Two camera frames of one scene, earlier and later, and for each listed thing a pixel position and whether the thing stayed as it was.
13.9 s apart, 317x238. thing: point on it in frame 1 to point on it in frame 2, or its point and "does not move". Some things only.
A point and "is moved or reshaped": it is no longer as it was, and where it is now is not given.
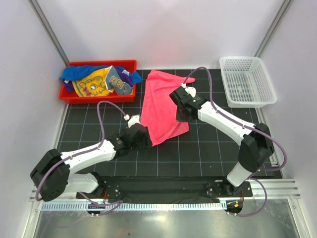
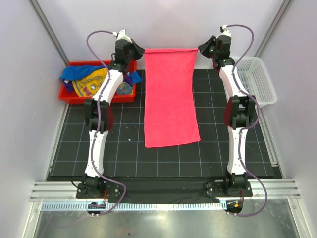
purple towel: (69, 87) does not move
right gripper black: (179, 118) to (203, 48)
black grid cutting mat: (205, 151) does not move
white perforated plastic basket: (246, 81) does not move
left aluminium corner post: (50, 30) does not move
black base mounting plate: (169, 189) does not move
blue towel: (75, 72) does not move
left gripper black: (146, 142) to (139, 51)
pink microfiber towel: (159, 110) is moved or reshaped
